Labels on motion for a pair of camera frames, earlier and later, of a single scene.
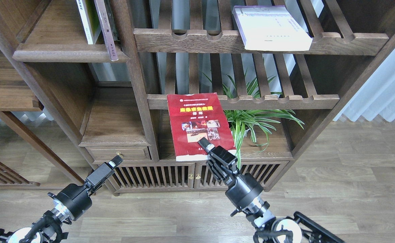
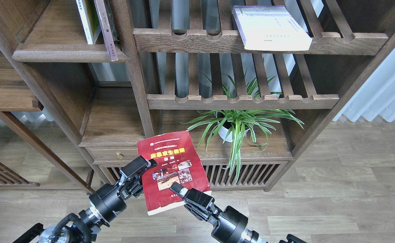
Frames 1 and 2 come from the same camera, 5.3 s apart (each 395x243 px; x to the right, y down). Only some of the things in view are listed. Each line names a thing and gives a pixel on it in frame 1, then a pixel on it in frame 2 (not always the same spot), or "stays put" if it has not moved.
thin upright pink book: [101, 6] stays put
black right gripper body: [242, 189] to [229, 225]
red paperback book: [194, 117] to [178, 161]
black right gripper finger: [206, 144] to [178, 188]
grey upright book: [109, 15] stays put
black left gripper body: [77, 198] to [108, 200]
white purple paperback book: [270, 27] stays put
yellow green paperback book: [90, 19] stays put
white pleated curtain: [389, 92] stays put
